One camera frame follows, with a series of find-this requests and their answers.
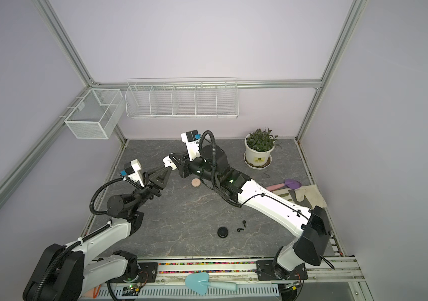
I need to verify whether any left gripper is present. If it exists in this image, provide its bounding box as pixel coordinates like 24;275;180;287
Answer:
130;164;172;213

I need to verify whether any pink earbud charging case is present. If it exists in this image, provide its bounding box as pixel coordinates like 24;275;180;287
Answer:
191;178;201;188

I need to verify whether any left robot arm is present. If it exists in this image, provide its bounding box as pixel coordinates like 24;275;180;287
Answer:
23;166;174;300

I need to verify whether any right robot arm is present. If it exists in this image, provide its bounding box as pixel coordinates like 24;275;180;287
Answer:
163;130;332;279

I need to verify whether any black earbud charging case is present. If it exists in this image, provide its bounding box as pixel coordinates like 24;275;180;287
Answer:
217;227;229;238

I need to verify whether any potted green plant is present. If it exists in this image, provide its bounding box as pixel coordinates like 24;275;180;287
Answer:
244;127;280;170

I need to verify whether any small white mesh basket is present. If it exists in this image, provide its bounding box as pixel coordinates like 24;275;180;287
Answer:
65;89;126;140

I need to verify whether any teal garden trowel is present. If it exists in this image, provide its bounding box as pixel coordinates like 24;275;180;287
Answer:
185;272;238;295

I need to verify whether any purple pink garden scoop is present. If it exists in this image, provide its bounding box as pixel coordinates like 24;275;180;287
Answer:
266;179;302;191

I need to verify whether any red white garden glove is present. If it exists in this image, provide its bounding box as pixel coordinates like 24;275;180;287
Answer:
84;285;102;299

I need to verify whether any beige grey work glove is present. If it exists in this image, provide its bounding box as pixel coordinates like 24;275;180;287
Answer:
274;185;328;209

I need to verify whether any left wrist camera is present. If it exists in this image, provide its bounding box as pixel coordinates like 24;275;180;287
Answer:
120;159;145;187

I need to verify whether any long white wire basket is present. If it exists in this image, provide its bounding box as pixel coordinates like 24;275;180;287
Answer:
124;77;239;119

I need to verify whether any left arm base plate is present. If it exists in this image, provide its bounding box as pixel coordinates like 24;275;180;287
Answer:
110;262;159;284

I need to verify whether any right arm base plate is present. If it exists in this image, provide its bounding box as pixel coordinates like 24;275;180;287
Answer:
255;260;308;281

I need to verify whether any white vented cable duct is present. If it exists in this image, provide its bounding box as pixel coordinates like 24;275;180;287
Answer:
97;283;282;300

